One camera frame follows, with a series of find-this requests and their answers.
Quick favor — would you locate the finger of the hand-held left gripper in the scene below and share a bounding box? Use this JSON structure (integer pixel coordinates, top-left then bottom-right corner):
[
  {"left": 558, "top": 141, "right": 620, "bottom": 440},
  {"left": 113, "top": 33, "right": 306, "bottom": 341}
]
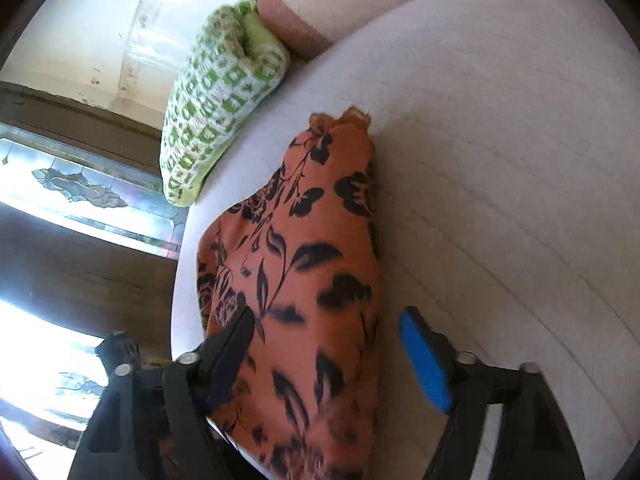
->
[{"left": 95, "top": 330, "right": 147, "bottom": 376}]

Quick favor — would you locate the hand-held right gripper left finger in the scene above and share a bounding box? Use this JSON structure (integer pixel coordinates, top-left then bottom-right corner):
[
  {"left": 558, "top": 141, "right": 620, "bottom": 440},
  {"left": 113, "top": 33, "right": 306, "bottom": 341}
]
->
[{"left": 67, "top": 306, "right": 257, "bottom": 480}]

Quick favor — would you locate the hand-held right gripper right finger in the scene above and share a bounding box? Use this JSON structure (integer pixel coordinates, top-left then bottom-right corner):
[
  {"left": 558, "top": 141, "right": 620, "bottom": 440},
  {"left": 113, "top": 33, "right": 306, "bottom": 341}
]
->
[{"left": 398, "top": 306, "right": 586, "bottom": 480}]

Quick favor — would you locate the orange black floral cloth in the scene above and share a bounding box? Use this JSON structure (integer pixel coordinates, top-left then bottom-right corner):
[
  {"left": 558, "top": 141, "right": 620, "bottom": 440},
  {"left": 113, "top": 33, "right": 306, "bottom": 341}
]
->
[{"left": 196, "top": 107, "right": 383, "bottom": 480}]

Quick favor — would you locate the leaded glass window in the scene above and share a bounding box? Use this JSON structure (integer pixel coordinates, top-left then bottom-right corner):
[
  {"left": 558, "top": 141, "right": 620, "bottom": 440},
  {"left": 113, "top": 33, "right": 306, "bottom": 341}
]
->
[
  {"left": 0, "top": 300, "right": 118, "bottom": 463},
  {"left": 0, "top": 122, "right": 190, "bottom": 261}
]

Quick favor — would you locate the white sheeted bed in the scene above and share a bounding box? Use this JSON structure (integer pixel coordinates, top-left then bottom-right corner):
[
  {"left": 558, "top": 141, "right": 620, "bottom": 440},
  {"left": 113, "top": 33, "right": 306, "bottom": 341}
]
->
[{"left": 170, "top": 0, "right": 640, "bottom": 480}]

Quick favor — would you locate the green white patterned pillow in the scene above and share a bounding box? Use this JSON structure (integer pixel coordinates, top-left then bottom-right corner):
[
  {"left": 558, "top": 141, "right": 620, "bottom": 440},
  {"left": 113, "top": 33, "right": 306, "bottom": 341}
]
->
[{"left": 160, "top": 2, "right": 292, "bottom": 207}]

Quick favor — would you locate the pink bolster cushion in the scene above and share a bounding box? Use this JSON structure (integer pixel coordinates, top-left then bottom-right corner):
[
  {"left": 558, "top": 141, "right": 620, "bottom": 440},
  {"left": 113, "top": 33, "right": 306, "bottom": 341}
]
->
[{"left": 257, "top": 0, "right": 401, "bottom": 58}]

